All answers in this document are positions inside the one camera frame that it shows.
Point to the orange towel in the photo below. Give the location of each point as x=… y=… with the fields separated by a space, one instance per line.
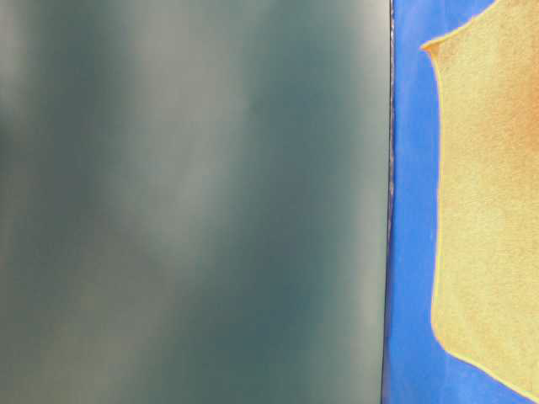
x=485 y=295

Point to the blue table cloth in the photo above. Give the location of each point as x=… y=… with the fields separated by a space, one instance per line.
x=417 y=368

